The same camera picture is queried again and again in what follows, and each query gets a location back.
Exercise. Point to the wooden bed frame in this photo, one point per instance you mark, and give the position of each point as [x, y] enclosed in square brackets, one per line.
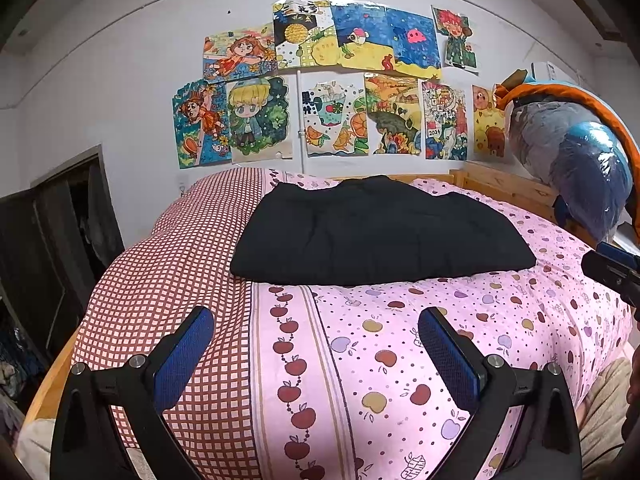
[505, 185]

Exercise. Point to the blond figure wall drawing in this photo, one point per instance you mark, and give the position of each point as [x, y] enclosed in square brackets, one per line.
[257, 117]

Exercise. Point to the white fluffy cloth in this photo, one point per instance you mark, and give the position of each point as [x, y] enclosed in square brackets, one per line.
[35, 447]

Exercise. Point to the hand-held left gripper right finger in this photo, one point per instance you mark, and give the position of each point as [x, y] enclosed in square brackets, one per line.
[450, 360]

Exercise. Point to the black jacket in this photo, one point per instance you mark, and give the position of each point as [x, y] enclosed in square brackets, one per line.
[380, 230]

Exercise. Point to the red-haired figure wall drawing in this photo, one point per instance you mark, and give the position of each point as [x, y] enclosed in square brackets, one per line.
[454, 37]

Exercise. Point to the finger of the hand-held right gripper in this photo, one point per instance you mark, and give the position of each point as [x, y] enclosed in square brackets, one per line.
[620, 256]
[607, 275]

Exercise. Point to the pink blob blue wall drawing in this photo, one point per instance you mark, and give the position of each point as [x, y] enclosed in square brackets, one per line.
[415, 40]

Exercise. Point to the fish on beach wall drawing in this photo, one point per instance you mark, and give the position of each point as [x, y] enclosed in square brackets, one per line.
[360, 35]

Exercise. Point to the blue plastic-wrapped bundle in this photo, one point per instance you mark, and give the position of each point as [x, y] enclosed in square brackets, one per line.
[575, 170]

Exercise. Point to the white wall socket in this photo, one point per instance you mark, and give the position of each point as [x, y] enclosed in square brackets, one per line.
[182, 186]

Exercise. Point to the dark wardrobe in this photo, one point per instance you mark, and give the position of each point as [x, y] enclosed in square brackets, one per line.
[50, 240]

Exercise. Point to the city wall drawing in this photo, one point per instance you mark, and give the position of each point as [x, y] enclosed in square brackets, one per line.
[444, 122]

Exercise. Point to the white wall box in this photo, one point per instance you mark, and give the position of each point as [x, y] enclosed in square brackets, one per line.
[544, 69]

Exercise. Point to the orange-dress girl wall drawing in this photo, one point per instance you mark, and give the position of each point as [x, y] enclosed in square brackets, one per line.
[200, 125]

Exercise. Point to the landscape wall drawing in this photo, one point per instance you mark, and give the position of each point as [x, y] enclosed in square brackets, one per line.
[392, 115]

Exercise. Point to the orange-haired girl wall drawing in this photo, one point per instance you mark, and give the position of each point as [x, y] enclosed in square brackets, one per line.
[240, 55]

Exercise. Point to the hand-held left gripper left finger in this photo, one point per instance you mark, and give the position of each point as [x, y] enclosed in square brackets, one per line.
[182, 355]

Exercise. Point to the bear wall drawing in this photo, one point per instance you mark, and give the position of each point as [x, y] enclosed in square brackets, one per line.
[487, 125]

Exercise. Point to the pineapple wall drawing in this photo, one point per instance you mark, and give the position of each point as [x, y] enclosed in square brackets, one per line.
[300, 35]

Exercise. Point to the oranges and drink wall drawing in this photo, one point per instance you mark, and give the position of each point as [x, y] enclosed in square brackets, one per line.
[335, 120]

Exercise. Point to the beige cloth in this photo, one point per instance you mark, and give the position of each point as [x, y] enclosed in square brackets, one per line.
[605, 410]

